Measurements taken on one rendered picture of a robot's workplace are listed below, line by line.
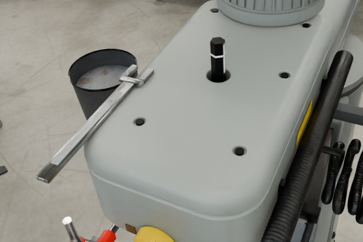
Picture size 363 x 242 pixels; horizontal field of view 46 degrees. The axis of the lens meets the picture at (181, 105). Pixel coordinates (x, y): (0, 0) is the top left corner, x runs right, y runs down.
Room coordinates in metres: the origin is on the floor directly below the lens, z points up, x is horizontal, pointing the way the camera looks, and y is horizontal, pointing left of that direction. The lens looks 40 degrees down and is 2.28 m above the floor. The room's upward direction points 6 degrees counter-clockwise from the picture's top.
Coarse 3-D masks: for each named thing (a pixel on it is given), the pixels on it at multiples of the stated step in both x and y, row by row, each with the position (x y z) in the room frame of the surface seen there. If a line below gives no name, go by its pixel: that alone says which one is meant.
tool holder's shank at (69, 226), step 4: (64, 220) 0.71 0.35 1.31; (68, 220) 0.71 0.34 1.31; (64, 224) 0.70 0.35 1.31; (68, 224) 0.70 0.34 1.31; (72, 224) 0.71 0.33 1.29; (68, 228) 0.71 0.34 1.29; (72, 228) 0.71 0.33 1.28; (68, 232) 0.70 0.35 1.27; (72, 232) 0.70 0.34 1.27; (76, 232) 0.71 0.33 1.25; (72, 236) 0.70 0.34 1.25; (76, 236) 0.71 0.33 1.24; (72, 240) 0.70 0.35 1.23; (76, 240) 0.70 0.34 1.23; (80, 240) 0.71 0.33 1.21
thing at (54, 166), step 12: (132, 72) 0.55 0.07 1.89; (144, 72) 0.54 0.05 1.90; (120, 84) 0.52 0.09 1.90; (132, 84) 0.51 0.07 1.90; (120, 96) 0.49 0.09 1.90; (108, 108) 0.46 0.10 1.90; (96, 120) 0.44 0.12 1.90; (84, 132) 0.42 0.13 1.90; (72, 144) 0.40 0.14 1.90; (60, 156) 0.38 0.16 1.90; (72, 156) 0.38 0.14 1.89; (48, 168) 0.36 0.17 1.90; (60, 168) 0.36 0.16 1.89; (48, 180) 0.34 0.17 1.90
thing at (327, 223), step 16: (352, 48) 1.03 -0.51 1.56; (352, 64) 0.95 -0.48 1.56; (352, 80) 0.88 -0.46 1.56; (352, 96) 0.87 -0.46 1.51; (336, 128) 0.77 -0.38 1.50; (352, 128) 0.91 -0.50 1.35; (320, 160) 0.77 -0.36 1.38; (320, 176) 0.77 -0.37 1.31; (320, 192) 0.77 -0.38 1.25; (320, 224) 0.77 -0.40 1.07; (336, 224) 0.94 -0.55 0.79; (320, 240) 0.77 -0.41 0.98
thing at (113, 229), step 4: (112, 224) 0.41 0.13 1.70; (112, 228) 0.40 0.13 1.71; (116, 228) 0.40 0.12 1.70; (104, 232) 0.39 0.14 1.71; (108, 232) 0.39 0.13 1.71; (112, 232) 0.39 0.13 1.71; (100, 236) 0.39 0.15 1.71; (104, 236) 0.38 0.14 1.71; (108, 236) 0.38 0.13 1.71; (112, 236) 0.38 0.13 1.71; (100, 240) 0.38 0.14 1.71; (104, 240) 0.38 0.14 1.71; (108, 240) 0.38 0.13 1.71; (112, 240) 0.38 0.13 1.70
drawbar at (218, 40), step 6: (210, 42) 0.52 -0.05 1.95; (216, 42) 0.52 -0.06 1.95; (222, 42) 0.52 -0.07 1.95; (210, 48) 0.53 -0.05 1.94; (216, 48) 0.52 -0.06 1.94; (222, 48) 0.52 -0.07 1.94; (216, 54) 0.52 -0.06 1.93; (222, 54) 0.52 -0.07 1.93; (216, 60) 0.52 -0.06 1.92; (222, 60) 0.52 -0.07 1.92; (216, 66) 0.52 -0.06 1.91; (222, 66) 0.52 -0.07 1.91; (216, 72) 0.52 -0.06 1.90; (222, 72) 0.52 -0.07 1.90; (216, 78) 0.52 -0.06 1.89; (222, 78) 0.52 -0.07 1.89
